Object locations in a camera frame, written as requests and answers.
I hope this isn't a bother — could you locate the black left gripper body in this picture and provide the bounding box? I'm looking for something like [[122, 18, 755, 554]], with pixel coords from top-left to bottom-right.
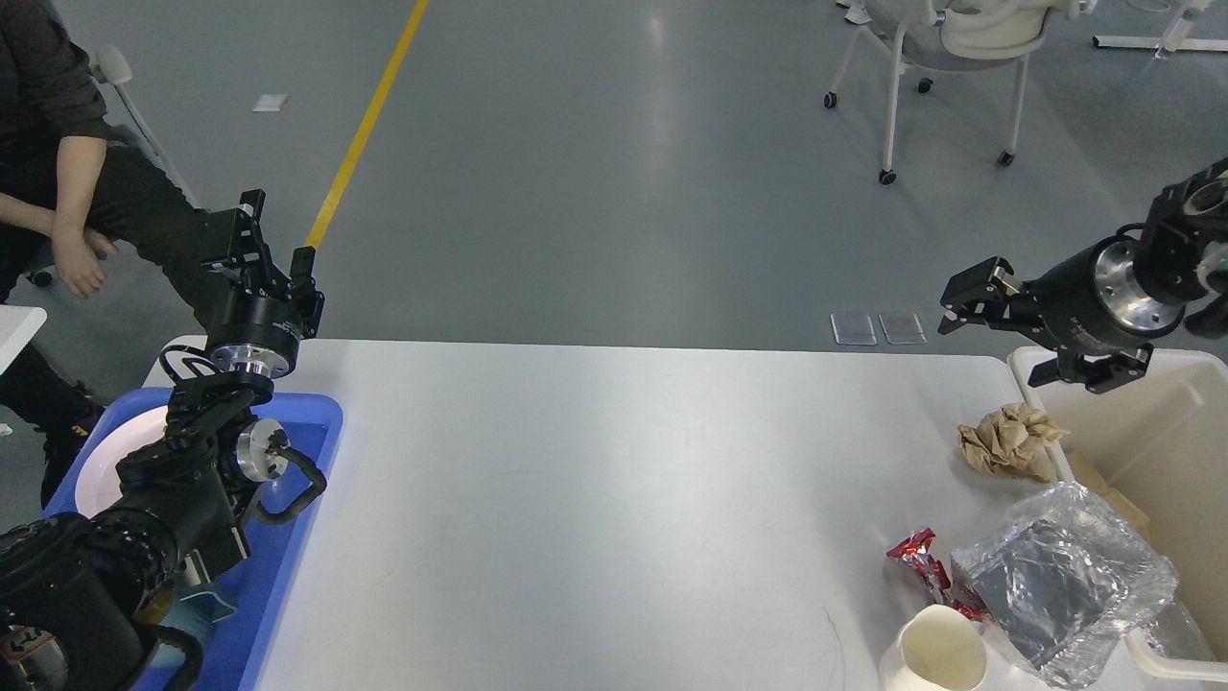
[[205, 285, 325, 377]]

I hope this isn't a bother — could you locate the white table base far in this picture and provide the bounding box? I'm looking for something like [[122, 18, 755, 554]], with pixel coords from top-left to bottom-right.
[[1090, 1, 1227, 59]]

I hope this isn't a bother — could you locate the pink plate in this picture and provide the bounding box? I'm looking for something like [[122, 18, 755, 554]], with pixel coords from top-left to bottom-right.
[[72, 406, 289, 519]]

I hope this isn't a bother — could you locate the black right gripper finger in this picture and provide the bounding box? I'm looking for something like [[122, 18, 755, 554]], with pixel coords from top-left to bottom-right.
[[937, 255, 1029, 336], [1029, 342, 1154, 394]]

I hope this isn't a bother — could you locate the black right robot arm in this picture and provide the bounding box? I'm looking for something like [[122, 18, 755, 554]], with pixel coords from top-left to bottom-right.
[[938, 161, 1227, 394]]

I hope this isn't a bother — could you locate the beige plastic bin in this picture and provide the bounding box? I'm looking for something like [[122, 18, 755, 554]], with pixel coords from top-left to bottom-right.
[[1008, 346, 1227, 690]]

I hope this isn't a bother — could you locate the blue plastic tray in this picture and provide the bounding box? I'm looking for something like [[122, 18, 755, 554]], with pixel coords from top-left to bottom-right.
[[42, 388, 343, 690]]

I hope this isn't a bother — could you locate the person's bare forearm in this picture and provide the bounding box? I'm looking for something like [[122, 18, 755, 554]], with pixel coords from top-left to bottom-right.
[[1, 135, 108, 241]]

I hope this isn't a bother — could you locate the foil tray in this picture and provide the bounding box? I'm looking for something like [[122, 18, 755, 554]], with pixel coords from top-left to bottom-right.
[[950, 481, 1180, 690]]

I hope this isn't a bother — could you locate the floor socket plate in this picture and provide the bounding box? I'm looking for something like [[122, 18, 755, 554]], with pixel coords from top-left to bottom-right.
[[830, 312, 878, 349], [878, 312, 927, 346]]

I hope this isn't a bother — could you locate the white office chair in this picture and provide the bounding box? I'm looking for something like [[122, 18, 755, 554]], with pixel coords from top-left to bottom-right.
[[88, 45, 203, 209], [823, 1, 1093, 185]]

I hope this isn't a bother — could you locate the red snack wrapper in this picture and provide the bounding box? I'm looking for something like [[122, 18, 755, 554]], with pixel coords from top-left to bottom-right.
[[885, 528, 989, 622]]

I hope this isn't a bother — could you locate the teal mug yellow inside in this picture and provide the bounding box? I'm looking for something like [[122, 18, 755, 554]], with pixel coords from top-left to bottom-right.
[[156, 585, 238, 666]]

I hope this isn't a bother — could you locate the aluminium foil sheet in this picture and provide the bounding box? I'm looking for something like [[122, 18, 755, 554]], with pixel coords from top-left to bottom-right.
[[1144, 600, 1218, 663]]

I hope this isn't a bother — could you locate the white office chair right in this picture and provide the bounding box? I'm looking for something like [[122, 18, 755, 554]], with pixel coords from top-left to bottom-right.
[[823, 1, 1093, 185]]

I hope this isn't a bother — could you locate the person's hand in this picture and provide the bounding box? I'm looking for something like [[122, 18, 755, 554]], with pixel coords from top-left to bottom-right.
[[50, 227, 119, 299]]

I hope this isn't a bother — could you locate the brown paper ball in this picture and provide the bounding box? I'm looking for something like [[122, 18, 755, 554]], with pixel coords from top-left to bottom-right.
[[957, 403, 1070, 484]]

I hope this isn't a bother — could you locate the left floor socket plate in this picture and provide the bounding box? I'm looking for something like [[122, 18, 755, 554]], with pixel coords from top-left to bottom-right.
[[830, 312, 878, 349]]

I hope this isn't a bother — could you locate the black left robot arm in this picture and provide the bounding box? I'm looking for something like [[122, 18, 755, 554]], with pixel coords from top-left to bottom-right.
[[1, 189, 325, 690]]

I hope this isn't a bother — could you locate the brown paper bag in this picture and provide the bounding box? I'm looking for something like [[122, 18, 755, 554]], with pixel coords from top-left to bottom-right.
[[1065, 450, 1152, 541]]

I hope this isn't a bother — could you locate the white paper on floor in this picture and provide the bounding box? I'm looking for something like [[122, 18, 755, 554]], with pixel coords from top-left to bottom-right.
[[251, 93, 289, 113]]

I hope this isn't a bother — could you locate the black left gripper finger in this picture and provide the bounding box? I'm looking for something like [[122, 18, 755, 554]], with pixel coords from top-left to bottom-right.
[[199, 189, 291, 299], [289, 245, 319, 309]]

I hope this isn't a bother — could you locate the white office chair left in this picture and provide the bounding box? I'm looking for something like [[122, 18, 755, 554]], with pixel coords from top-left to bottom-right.
[[88, 45, 203, 209]]

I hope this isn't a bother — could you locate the seated person in black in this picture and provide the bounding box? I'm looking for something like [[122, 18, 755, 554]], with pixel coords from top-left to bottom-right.
[[0, 0, 236, 433]]

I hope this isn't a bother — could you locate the right floor socket plate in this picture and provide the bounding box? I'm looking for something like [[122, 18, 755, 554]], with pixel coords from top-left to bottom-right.
[[878, 312, 927, 346]]

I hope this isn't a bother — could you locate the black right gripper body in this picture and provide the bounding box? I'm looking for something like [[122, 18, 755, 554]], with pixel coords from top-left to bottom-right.
[[1019, 239, 1185, 357]]

